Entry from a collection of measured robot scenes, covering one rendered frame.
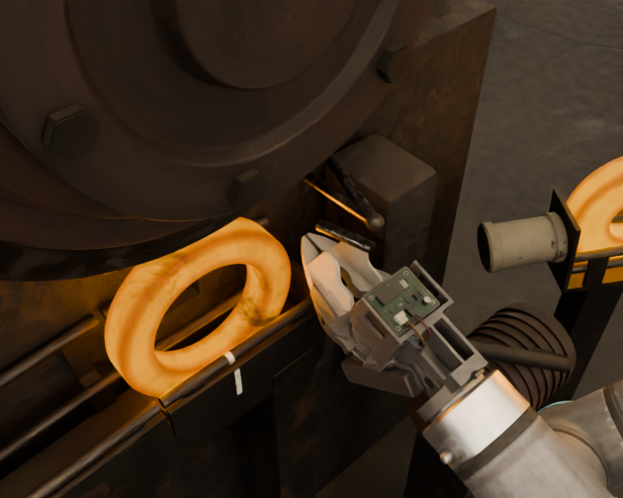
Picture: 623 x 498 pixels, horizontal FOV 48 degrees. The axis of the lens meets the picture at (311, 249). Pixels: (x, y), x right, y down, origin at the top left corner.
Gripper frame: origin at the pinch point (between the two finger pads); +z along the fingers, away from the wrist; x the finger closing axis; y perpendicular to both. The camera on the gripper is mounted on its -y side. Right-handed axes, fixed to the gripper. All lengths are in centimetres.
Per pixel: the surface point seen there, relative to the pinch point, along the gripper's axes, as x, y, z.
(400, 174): -10.7, 5.1, 0.0
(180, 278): 15.3, 7.4, 1.5
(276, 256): 5.4, 3.6, 0.0
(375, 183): -7.8, 4.8, 0.7
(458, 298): -64, -78, -4
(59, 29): 23.6, 38.9, 0.4
